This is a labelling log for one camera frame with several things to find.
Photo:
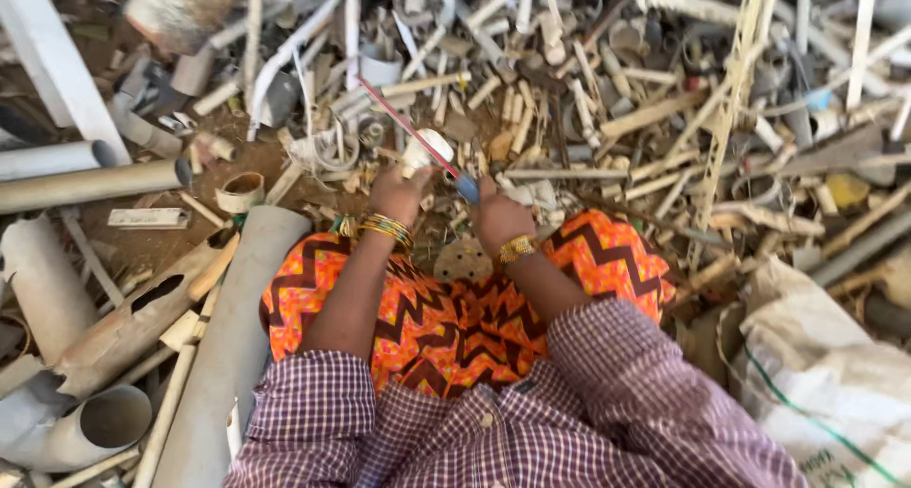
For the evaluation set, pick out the yellowish lattice strip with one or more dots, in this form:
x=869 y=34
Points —
x=733 y=104

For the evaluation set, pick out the white wide pipe piece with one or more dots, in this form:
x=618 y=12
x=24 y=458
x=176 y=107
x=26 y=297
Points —
x=46 y=289

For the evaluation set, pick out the orange zigzag skirt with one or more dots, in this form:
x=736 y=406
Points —
x=441 y=324

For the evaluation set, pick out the large dirty white pipe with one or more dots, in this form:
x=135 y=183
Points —
x=181 y=8

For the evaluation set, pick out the gold bangles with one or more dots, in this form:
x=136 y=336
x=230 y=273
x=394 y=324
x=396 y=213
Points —
x=388 y=227

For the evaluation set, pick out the round perforated beige disc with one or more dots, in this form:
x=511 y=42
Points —
x=462 y=260

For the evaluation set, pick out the person's left hand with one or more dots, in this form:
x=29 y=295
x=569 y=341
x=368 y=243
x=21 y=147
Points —
x=395 y=196

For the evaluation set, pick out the long grey-white pipe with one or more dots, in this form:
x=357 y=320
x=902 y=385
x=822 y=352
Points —
x=53 y=159

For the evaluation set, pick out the white flat trunking piece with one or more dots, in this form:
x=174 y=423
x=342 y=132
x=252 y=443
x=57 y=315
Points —
x=148 y=218

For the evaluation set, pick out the person's left fingers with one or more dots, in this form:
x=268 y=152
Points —
x=413 y=176

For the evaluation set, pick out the white pipe fitting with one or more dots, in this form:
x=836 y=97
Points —
x=430 y=150

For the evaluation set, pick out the person's right hand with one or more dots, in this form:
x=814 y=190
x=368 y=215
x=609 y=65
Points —
x=502 y=221

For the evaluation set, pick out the person's right fingers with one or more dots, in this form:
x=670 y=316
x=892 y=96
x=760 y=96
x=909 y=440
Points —
x=487 y=189

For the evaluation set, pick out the purple checked shirt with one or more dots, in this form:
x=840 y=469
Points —
x=512 y=424

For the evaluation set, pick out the long beige pipe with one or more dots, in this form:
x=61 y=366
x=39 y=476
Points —
x=92 y=183

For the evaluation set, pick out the broken beige pipe with holes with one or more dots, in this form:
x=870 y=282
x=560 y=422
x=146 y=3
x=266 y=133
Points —
x=135 y=324

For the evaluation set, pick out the large grey pipe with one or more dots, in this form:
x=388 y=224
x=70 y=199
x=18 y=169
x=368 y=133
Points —
x=231 y=346

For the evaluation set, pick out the white square beam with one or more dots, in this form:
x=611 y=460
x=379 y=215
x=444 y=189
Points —
x=60 y=58

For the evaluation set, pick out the white woven sack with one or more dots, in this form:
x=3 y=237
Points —
x=825 y=388

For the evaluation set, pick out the heap of plastic pipe scraps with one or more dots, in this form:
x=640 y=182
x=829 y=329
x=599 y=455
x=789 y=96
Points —
x=640 y=118

